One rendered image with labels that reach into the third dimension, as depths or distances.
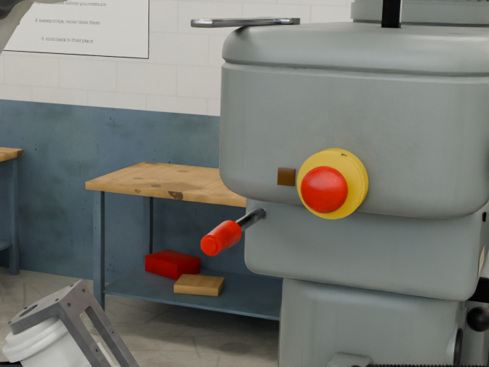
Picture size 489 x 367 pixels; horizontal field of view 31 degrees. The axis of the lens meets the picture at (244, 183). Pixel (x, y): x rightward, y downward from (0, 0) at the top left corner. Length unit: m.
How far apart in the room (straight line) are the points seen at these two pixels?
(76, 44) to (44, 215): 1.20
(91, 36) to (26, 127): 0.81
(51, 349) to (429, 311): 0.43
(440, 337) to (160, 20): 4.86
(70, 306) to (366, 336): 0.40
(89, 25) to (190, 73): 0.76
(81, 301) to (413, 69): 0.33
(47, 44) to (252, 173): 5.33
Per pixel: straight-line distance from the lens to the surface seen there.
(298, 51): 0.78
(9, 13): 0.72
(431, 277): 0.89
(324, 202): 0.74
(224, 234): 0.80
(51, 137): 6.14
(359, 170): 0.76
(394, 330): 0.95
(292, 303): 0.98
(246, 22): 0.82
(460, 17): 1.14
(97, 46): 5.91
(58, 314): 0.65
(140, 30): 5.76
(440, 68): 0.76
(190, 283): 5.22
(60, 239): 6.26
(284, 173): 0.79
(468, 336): 1.14
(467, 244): 0.87
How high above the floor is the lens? 1.91
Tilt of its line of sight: 12 degrees down
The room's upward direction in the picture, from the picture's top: 2 degrees clockwise
